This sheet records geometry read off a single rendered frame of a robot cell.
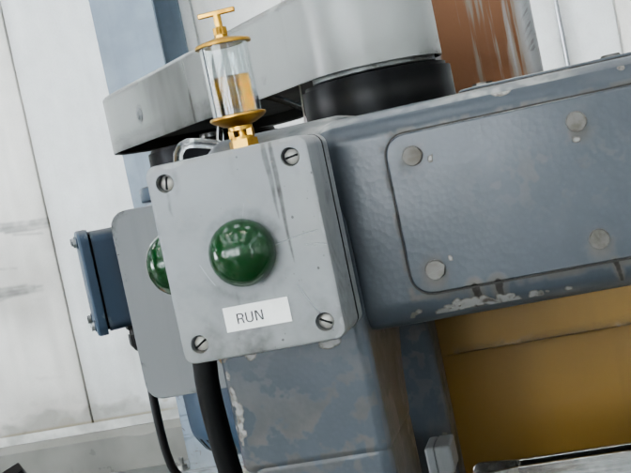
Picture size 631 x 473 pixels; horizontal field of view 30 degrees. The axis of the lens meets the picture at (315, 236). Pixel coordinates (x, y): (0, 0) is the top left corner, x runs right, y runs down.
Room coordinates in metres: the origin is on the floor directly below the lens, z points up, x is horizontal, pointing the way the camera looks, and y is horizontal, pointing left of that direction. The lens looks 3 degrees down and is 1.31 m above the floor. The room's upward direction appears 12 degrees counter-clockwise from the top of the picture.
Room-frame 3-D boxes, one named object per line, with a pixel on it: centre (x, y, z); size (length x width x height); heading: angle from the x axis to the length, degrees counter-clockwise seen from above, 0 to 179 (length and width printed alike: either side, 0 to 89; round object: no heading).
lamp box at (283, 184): (0.54, 0.03, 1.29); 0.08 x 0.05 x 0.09; 77
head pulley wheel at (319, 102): (0.70, -0.05, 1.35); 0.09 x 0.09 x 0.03
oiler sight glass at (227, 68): (0.60, 0.03, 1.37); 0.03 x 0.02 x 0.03; 77
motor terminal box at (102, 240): (1.05, 0.17, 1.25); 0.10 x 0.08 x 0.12; 12
